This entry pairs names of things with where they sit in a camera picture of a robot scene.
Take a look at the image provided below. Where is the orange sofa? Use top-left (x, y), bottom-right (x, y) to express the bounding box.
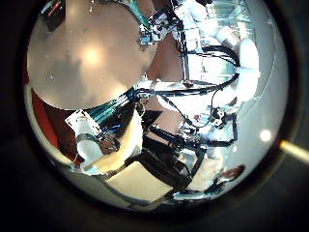
top-left (21, 57), bottom-right (61, 151)

